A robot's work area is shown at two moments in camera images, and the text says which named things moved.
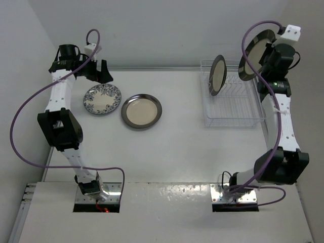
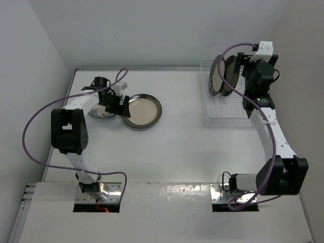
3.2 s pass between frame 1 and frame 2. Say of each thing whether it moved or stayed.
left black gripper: moved
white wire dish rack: stayed
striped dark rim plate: moved
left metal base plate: stayed
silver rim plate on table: stayed
